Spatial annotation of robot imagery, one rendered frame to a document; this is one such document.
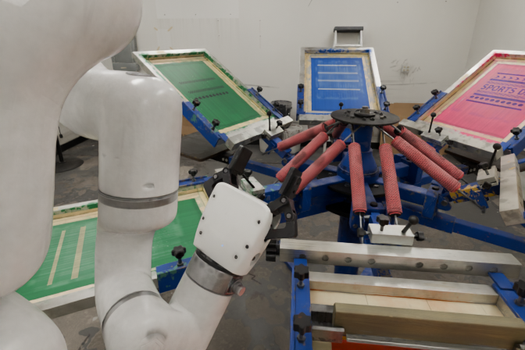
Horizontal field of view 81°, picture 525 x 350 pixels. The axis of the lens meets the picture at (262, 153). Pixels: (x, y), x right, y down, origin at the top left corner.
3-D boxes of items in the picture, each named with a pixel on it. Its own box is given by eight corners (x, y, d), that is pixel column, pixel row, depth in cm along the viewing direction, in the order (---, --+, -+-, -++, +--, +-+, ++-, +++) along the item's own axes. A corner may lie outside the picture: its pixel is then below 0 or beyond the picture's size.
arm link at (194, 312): (86, 328, 39) (97, 390, 31) (127, 250, 40) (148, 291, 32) (187, 334, 48) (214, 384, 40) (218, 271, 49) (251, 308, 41)
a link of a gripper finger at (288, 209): (288, 221, 40) (311, 174, 40) (269, 210, 41) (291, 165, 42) (297, 223, 42) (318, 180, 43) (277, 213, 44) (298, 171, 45)
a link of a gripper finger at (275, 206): (272, 236, 40) (288, 197, 41) (244, 221, 43) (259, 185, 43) (280, 237, 42) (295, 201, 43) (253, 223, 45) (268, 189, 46)
